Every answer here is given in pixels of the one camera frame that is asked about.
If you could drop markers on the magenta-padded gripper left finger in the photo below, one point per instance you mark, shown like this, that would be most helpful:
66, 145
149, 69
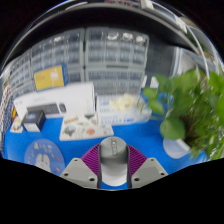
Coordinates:
78, 173

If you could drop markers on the small colourful sticker sheet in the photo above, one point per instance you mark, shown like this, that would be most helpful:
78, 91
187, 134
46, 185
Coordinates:
16, 126

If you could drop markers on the grey white computer mouse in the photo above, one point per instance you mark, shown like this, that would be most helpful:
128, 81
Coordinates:
113, 166

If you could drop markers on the white cloth with red dots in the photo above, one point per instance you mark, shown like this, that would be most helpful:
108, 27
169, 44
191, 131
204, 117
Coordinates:
6, 96

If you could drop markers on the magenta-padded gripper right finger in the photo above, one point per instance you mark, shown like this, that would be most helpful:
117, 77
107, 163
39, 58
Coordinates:
148, 173

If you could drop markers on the round blue bunny mouse pad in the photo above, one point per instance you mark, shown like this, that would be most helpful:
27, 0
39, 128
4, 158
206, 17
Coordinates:
36, 150

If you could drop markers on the large white sticker sheet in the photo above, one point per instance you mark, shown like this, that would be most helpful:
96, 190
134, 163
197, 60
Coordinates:
83, 130

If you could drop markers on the yellow blue-edged flat box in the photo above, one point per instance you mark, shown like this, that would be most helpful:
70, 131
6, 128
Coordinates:
50, 77

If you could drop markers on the white blue disposable glove box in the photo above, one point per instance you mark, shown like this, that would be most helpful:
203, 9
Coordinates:
110, 117

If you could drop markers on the navy cloth with white dots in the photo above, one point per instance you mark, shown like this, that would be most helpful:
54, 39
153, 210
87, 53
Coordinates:
8, 116

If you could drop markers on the small black product box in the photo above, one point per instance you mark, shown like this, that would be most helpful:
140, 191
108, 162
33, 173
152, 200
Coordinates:
33, 121

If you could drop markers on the green plant in white pot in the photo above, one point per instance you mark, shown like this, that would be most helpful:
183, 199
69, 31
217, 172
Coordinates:
173, 128

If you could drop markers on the white keyboard mouse packaging box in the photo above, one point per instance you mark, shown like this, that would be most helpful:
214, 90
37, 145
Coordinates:
76, 96

